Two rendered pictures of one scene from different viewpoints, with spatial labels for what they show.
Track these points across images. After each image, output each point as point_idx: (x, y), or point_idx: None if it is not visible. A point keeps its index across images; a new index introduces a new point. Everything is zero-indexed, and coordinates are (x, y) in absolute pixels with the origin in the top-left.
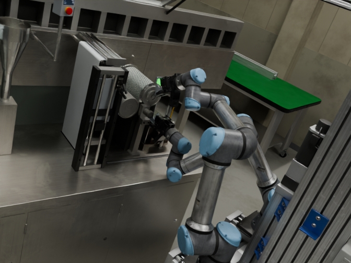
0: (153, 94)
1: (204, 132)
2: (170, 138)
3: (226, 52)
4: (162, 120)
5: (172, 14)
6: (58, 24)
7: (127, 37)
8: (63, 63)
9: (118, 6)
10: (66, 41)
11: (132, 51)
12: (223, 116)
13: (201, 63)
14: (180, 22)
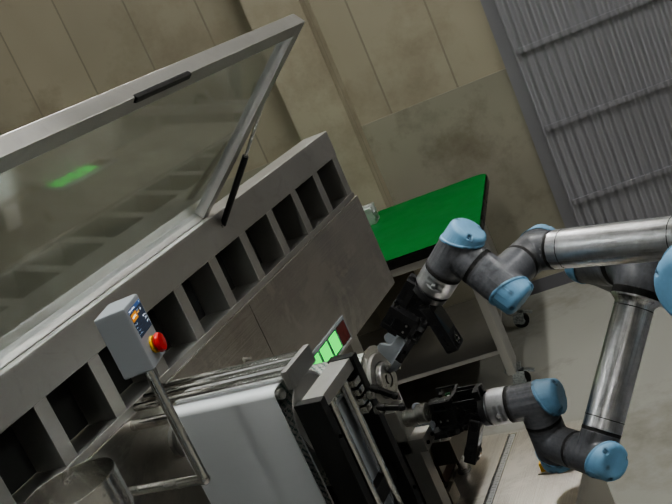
0: (385, 372)
1: (660, 282)
2: (508, 413)
3: (350, 208)
4: (450, 401)
5: (231, 217)
6: (156, 395)
7: (209, 332)
8: (161, 503)
9: (148, 285)
10: (129, 450)
11: (237, 352)
12: (602, 245)
13: (338, 264)
14: (253, 218)
